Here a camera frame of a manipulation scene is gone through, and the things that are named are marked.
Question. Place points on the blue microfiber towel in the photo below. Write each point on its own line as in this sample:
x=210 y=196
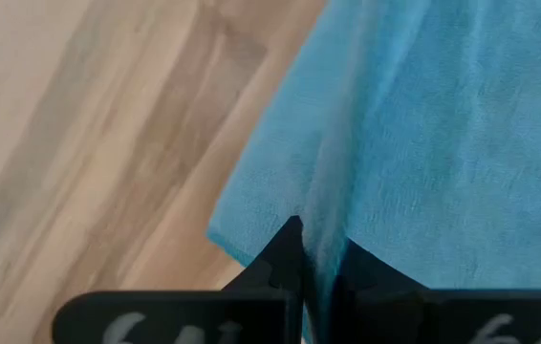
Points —
x=442 y=143

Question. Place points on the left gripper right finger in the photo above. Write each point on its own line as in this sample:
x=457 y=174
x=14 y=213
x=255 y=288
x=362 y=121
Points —
x=442 y=317

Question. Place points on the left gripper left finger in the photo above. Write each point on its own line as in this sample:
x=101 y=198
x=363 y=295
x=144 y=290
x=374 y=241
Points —
x=203 y=320

